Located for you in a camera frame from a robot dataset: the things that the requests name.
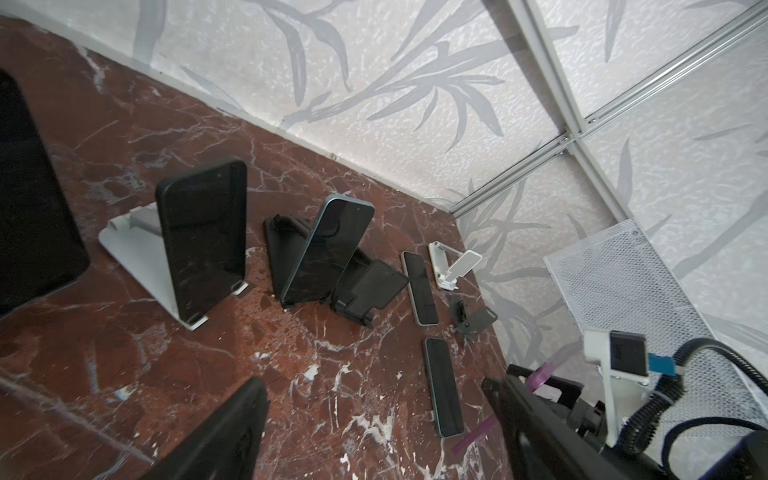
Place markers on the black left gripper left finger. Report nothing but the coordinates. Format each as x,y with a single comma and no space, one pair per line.
226,445

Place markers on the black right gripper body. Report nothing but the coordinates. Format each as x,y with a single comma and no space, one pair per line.
586,420

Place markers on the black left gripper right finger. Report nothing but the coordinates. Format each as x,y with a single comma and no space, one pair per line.
541,446

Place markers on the dark grey front phone stand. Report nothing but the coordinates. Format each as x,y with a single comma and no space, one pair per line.
470,324

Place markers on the black phone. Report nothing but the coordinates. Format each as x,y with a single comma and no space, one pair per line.
202,215
41,246
443,389

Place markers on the white front phone stand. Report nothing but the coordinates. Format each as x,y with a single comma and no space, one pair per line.
450,264

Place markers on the white-edged phone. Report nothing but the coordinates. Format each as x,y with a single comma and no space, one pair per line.
422,299

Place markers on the black stand under purple phone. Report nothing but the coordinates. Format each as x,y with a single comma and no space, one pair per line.
366,284

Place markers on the white metal phone stand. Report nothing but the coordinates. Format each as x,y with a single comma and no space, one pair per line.
135,240

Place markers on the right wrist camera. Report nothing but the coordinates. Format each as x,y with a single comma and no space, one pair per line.
625,366

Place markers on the white wire mesh basket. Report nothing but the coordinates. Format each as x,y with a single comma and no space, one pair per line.
616,280

